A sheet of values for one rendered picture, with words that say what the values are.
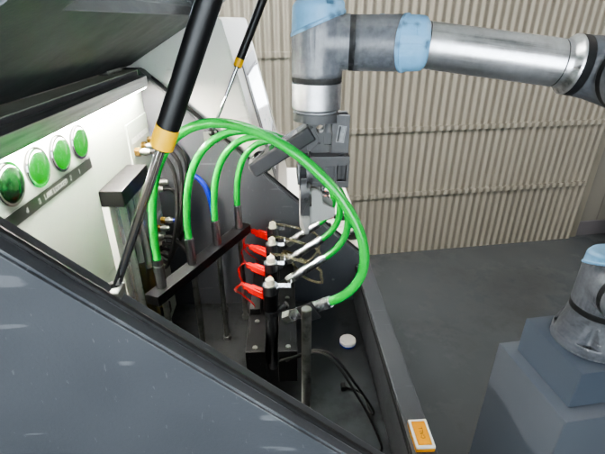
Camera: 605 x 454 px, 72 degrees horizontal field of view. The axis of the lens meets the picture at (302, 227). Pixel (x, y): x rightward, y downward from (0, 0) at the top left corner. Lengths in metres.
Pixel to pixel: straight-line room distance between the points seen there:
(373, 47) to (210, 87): 0.50
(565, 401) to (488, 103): 2.22
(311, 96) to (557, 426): 0.86
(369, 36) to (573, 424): 0.88
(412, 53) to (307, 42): 0.14
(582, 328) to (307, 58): 0.80
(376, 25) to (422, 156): 2.32
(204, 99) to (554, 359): 0.98
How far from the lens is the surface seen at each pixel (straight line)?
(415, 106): 2.81
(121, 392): 0.48
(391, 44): 0.62
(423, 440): 0.75
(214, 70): 1.02
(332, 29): 0.62
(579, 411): 1.13
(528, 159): 3.34
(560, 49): 0.82
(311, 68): 0.63
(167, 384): 0.46
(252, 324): 0.89
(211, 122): 0.61
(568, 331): 1.10
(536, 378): 1.16
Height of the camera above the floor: 1.55
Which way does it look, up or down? 27 degrees down
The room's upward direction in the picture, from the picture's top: straight up
